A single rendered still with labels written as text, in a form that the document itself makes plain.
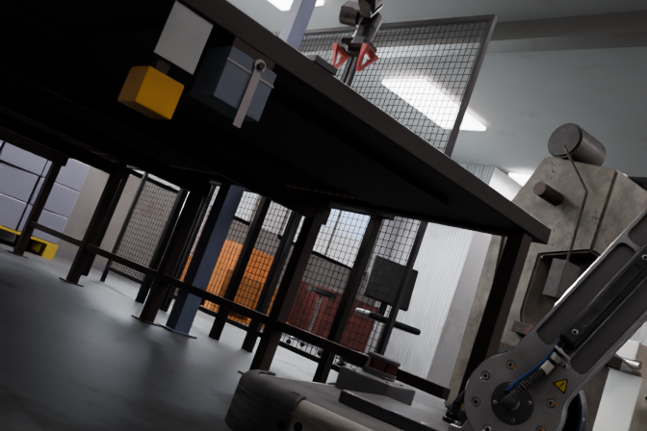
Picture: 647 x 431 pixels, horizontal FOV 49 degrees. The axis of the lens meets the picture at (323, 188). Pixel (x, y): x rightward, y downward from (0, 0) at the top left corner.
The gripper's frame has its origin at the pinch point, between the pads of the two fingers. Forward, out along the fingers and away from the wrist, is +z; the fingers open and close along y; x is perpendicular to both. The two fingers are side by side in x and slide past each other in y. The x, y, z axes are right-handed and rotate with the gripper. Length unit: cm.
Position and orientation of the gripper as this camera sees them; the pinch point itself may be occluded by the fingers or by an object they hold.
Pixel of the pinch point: (346, 67)
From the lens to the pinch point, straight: 212.5
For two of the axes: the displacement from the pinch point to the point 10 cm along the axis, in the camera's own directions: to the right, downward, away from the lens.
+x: -5.5, -5.0, -6.7
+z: -4.5, 8.5, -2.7
